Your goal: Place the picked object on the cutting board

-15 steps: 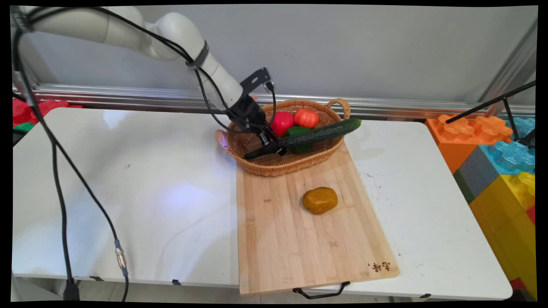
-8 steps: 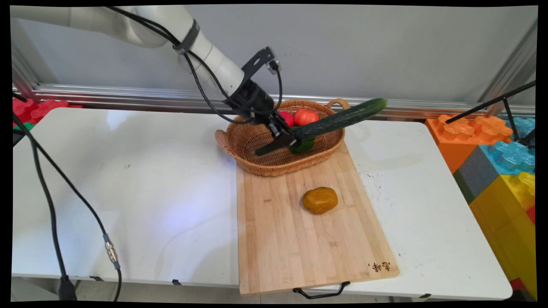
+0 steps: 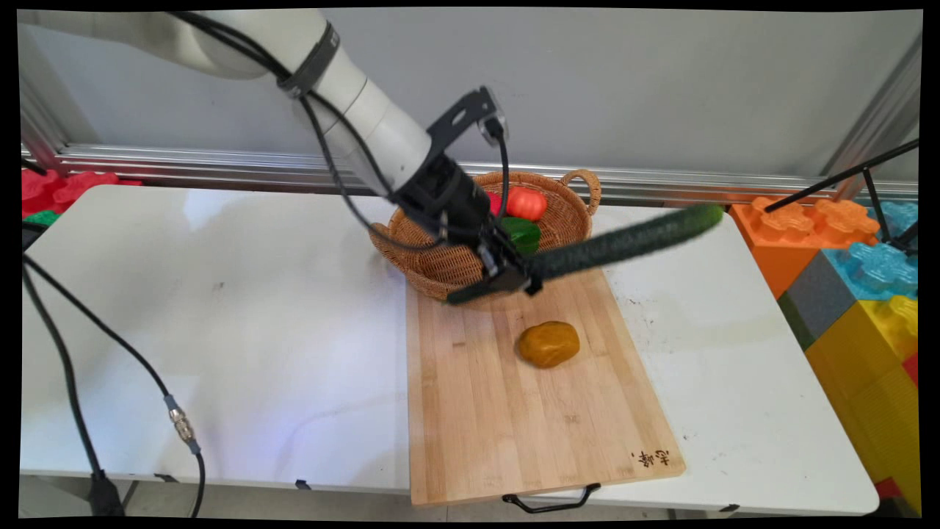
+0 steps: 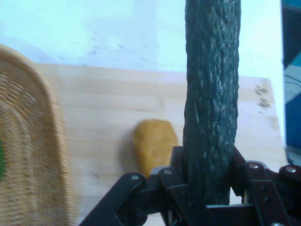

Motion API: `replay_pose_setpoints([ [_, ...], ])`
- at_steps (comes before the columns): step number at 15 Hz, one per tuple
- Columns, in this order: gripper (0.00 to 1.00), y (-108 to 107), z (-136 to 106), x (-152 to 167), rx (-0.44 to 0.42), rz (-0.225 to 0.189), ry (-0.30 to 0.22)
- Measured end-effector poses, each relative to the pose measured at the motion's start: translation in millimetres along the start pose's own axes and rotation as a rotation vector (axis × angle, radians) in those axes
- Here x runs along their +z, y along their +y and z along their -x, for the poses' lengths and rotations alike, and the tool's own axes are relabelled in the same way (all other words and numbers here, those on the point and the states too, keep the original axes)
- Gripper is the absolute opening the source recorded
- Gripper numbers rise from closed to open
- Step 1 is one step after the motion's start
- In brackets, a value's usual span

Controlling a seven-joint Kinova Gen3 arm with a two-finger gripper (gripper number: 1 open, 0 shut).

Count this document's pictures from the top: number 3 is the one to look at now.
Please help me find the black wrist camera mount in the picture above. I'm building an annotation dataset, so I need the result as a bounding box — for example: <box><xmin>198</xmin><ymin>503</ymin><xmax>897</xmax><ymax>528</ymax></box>
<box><xmin>425</xmin><ymin>86</ymin><xmax>510</xmax><ymax>150</ymax></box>

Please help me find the red studded foam block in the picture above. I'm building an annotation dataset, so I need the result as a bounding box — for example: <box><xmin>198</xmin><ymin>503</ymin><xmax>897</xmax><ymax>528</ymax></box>
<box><xmin>21</xmin><ymin>168</ymin><xmax>142</xmax><ymax>219</ymax></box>

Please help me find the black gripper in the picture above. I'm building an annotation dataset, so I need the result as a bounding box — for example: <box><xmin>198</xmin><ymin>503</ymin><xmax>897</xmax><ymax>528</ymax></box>
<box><xmin>393</xmin><ymin>154</ymin><xmax>545</xmax><ymax>297</ymax></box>

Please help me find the wooden cutting board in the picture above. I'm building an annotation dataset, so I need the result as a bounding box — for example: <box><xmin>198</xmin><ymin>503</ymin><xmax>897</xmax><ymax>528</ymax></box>
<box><xmin>405</xmin><ymin>268</ymin><xmax>687</xmax><ymax>508</ymax></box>

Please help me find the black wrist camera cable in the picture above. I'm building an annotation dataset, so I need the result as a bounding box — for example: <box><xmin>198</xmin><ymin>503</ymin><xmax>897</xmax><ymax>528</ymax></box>
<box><xmin>167</xmin><ymin>10</ymin><xmax>510</xmax><ymax>255</ymax></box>

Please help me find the woven wicker basket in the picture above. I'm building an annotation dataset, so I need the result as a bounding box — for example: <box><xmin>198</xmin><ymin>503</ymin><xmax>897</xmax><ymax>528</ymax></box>
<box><xmin>369</xmin><ymin>169</ymin><xmax>603</xmax><ymax>303</ymax></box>

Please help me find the horizontal aluminium rail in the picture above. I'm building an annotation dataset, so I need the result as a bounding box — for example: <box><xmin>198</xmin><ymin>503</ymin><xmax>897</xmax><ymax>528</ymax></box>
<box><xmin>55</xmin><ymin>143</ymin><xmax>919</xmax><ymax>207</ymax></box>

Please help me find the grey strap on arm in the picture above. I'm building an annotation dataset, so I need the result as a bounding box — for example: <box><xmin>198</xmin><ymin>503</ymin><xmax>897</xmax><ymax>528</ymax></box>
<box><xmin>277</xmin><ymin>21</ymin><xmax>341</xmax><ymax>101</ymax></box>

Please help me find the thick black cable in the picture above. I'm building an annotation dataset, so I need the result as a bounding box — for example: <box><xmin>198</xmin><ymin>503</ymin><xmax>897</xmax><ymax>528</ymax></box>
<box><xmin>21</xmin><ymin>263</ymin><xmax>126</xmax><ymax>518</ymax></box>

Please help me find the dark green toy cucumber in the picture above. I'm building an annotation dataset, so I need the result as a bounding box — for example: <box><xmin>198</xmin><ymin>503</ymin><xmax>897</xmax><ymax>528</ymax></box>
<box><xmin>445</xmin><ymin>204</ymin><xmax>726</xmax><ymax>306</ymax></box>

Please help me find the black cable with metal connector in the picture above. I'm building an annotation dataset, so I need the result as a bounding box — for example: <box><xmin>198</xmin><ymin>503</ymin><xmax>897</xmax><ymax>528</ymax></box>
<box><xmin>21</xmin><ymin>252</ymin><xmax>207</xmax><ymax>519</ymax></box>

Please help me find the green toy pepper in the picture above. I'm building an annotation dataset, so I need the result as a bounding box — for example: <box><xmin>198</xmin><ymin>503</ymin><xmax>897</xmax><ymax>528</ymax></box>
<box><xmin>502</xmin><ymin>217</ymin><xmax>543</xmax><ymax>257</ymax></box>

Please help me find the vertical aluminium post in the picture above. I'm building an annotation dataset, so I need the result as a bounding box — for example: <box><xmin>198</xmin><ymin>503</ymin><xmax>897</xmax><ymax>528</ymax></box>
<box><xmin>21</xmin><ymin>72</ymin><xmax>72</xmax><ymax>175</ymax></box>

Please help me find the orange foam building block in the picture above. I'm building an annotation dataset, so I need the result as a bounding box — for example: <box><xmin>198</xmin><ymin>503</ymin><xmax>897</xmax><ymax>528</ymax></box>
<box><xmin>729</xmin><ymin>196</ymin><xmax>881</xmax><ymax>300</ymax></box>

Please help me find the orange toy tomato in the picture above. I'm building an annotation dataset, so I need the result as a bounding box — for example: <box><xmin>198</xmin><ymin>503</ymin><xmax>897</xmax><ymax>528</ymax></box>
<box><xmin>505</xmin><ymin>187</ymin><xmax>549</xmax><ymax>223</ymax></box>

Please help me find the slanted aluminium post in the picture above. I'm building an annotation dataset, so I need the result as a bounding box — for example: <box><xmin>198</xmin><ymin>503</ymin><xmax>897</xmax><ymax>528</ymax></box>
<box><xmin>821</xmin><ymin>35</ymin><xmax>923</xmax><ymax>201</ymax></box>

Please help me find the yellow foam building block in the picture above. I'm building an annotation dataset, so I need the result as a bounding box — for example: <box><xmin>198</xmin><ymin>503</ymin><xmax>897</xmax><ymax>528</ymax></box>
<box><xmin>805</xmin><ymin>295</ymin><xmax>921</xmax><ymax>513</ymax></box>

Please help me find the blue foam building block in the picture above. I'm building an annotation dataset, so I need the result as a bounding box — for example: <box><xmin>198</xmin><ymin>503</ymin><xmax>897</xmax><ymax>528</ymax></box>
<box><xmin>822</xmin><ymin>201</ymin><xmax>920</xmax><ymax>303</ymax></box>

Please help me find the brown toy potato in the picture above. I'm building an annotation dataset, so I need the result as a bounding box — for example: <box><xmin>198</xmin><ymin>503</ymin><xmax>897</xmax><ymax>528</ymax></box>
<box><xmin>518</xmin><ymin>321</ymin><xmax>581</xmax><ymax>370</ymax></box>

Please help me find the black cutting board handle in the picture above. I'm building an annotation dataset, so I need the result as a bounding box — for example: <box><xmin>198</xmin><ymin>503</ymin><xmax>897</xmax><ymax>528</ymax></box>
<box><xmin>503</xmin><ymin>483</ymin><xmax>603</xmax><ymax>514</ymax></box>

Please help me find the black tripod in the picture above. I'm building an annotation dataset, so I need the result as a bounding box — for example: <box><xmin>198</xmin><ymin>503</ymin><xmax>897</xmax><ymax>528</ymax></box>
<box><xmin>764</xmin><ymin>140</ymin><xmax>921</xmax><ymax>256</ymax></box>

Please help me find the grey foam building block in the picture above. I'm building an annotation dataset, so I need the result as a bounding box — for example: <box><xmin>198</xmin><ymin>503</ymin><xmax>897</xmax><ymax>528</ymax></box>
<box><xmin>777</xmin><ymin>251</ymin><xmax>858</xmax><ymax>351</ymax></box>

